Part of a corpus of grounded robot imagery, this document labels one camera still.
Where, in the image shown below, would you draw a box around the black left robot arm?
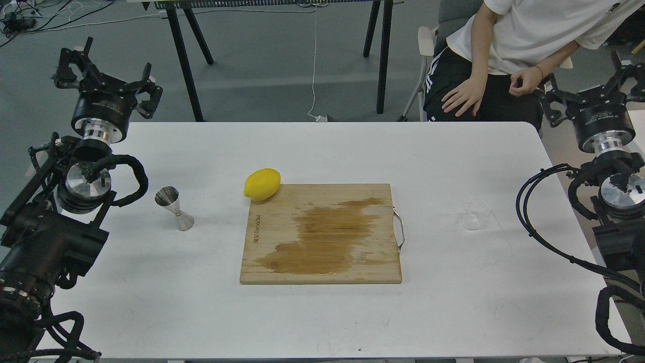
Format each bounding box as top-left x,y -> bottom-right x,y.
1,37 -> 163,362

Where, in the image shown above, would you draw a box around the white cable on floor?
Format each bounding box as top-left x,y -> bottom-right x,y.
306,5 -> 328,123

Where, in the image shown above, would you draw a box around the wooden cutting board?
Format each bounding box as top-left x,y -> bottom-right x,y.
239,184 -> 403,285

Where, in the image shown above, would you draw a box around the yellow lemon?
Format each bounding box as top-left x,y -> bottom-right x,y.
243,168 -> 281,202

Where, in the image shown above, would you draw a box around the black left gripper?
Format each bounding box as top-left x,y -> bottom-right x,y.
51,37 -> 163,143

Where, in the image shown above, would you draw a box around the seated person in white shirt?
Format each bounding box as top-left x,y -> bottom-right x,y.
423,1 -> 643,131

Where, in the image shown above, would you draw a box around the clear glass cup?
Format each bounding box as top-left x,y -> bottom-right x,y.
459,199 -> 491,230

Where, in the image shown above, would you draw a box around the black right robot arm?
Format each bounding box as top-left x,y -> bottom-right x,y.
514,51 -> 644,356

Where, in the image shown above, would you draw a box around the black-legged table in background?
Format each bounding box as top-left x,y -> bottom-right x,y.
126,0 -> 405,123

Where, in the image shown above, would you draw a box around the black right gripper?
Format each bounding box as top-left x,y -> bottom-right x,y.
537,50 -> 645,153

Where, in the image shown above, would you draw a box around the black cables on floor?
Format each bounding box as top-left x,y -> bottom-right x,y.
0,0 -> 116,48

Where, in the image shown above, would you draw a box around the steel jigger measuring cup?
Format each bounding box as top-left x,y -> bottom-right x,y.
154,186 -> 195,231

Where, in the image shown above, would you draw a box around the person left hand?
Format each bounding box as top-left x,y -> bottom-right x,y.
509,66 -> 544,97

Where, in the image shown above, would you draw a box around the person right hand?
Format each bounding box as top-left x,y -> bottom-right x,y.
441,75 -> 487,117

